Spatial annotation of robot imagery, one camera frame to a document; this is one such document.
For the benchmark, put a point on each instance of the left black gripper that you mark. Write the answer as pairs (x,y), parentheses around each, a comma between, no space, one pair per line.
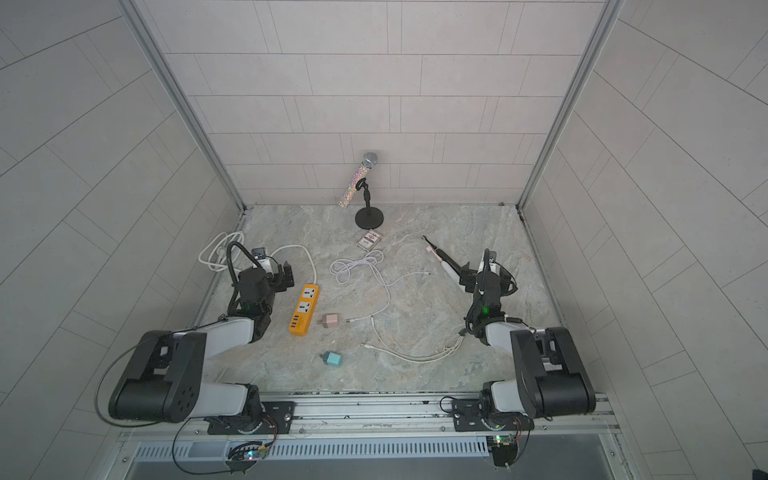
(279,279)

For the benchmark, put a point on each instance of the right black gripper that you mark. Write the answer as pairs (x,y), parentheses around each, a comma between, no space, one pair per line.
(469,274)

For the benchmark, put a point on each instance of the orange power strip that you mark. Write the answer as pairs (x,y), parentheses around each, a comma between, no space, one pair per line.
(303,313)

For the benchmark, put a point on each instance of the teal charger adapter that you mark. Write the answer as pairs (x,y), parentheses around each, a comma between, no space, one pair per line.
(331,358)

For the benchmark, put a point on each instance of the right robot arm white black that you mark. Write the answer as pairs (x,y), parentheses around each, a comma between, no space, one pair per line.
(549,380)

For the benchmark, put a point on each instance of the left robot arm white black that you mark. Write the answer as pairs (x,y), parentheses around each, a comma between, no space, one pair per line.
(163,380)

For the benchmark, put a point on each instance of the black electric toothbrush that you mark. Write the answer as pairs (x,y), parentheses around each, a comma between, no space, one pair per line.
(444,255)

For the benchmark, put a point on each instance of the white pink electric toothbrush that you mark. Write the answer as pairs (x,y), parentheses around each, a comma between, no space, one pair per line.
(445,266)

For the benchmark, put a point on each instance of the pink charger adapter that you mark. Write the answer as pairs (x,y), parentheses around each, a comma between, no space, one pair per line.
(330,320)

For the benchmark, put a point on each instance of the small pink patterned box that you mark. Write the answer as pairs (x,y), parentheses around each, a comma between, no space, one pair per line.
(369,240)

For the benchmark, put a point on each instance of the black microphone stand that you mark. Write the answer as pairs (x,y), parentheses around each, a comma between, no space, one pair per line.
(367,218)

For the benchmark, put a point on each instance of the glitter microphone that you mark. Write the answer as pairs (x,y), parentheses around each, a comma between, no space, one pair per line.
(370,159)

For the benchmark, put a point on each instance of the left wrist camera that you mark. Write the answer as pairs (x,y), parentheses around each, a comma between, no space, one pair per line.
(262,258)

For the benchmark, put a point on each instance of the aluminium mounting rail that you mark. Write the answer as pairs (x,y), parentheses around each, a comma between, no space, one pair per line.
(365,414)

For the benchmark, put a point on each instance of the white vented cable duct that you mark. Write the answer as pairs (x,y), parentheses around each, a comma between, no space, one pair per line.
(316,449)

